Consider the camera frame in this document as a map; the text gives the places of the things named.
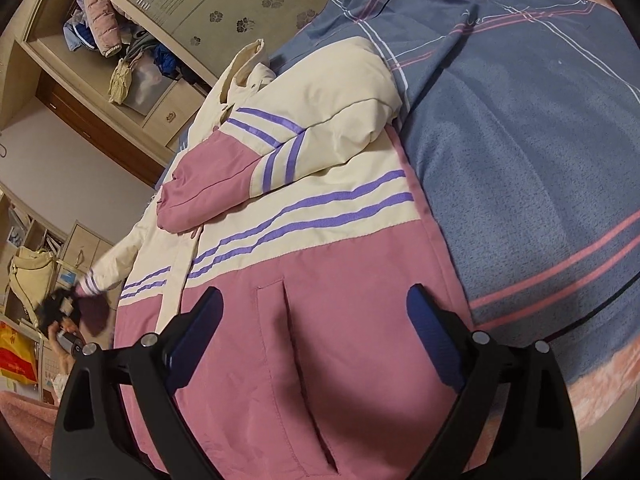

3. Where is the beige crumpled garment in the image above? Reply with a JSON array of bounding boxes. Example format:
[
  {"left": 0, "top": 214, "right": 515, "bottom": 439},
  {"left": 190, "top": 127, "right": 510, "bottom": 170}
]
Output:
[{"left": 108, "top": 58, "right": 132, "bottom": 105}]

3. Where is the translucent plastic storage box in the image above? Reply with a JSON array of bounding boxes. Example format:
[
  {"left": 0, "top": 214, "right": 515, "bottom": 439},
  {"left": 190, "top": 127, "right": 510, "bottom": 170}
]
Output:
[{"left": 122, "top": 55, "right": 172, "bottom": 116}]

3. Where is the red and yellow bag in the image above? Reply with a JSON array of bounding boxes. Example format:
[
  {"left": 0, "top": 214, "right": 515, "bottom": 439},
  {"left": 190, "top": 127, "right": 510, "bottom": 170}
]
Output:
[{"left": 0, "top": 322, "right": 38, "bottom": 386}]

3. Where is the wooden bookshelf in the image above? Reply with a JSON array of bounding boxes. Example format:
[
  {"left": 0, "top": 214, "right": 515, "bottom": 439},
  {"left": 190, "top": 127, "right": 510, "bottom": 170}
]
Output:
[{"left": 1, "top": 188, "right": 65, "bottom": 330}]

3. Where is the light wood side cabinet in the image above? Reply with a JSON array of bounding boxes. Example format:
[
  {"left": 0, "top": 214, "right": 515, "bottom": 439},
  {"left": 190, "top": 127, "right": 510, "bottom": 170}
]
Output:
[{"left": 53, "top": 222, "right": 113, "bottom": 288}]

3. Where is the wardrobe with frosted sliding doors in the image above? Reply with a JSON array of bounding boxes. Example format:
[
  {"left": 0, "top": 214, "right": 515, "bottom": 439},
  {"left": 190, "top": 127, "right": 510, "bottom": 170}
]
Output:
[{"left": 21, "top": 0, "right": 328, "bottom": 165}]

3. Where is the brown wooden door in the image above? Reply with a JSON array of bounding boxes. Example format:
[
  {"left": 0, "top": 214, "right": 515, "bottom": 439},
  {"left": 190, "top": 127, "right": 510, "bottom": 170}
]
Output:
[{"left": 36, "top": 72, "right": 164, "bottom": 188}]

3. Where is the blue plaid duvet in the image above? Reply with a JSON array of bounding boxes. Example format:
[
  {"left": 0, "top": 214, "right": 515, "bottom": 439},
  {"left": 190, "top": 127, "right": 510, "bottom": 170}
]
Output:
[{"left": 154, "top": 0, "right": 640, "bottom": 386}]

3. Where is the dark blue clothes pile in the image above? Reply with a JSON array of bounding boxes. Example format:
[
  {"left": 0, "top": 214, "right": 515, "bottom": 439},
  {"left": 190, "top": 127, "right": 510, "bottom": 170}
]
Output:
[{"left": 153, "top": 44, "right": 180, "bottom": 80}]

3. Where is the person's head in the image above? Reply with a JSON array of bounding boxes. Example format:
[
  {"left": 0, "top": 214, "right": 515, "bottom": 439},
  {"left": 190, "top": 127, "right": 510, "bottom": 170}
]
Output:
[{"left": 35, "top": 288, "right": 84, "bottom": 356}]

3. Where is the yellow cloth bag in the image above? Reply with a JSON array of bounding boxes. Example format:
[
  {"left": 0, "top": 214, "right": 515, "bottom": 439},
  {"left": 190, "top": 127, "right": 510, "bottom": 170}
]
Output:
[{"left": 9, "top": 246, "right": 56, "bottom": 326}]

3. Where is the pink and cream hooded jacket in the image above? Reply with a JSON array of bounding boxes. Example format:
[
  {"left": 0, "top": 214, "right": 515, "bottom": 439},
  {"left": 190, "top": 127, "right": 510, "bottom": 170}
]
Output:
[{"left": 77, "top": 37, "right": 471, "bottom": 479}]

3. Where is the blue hanging jacket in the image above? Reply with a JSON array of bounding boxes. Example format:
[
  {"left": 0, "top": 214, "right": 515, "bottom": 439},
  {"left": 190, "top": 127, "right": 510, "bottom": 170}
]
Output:
[{"left": 63, "top": 9, "right": 98, "bottom": 52}]

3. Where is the pink puffer jacket hanging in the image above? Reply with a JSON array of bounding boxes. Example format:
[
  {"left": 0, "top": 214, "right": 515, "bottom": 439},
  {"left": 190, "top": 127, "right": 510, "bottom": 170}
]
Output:
[{"left": 84, "top": 0, "right": 122, "bottom": 58}]

